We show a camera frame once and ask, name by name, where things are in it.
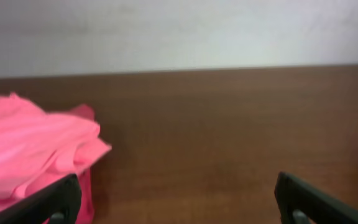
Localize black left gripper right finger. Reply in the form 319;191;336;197
274;172;358;224

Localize folded pink shirt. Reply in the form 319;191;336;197
0;92;112;218

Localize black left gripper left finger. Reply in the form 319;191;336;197
0;174;82;224

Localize folded red shirt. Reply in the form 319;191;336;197
44;104;96;224

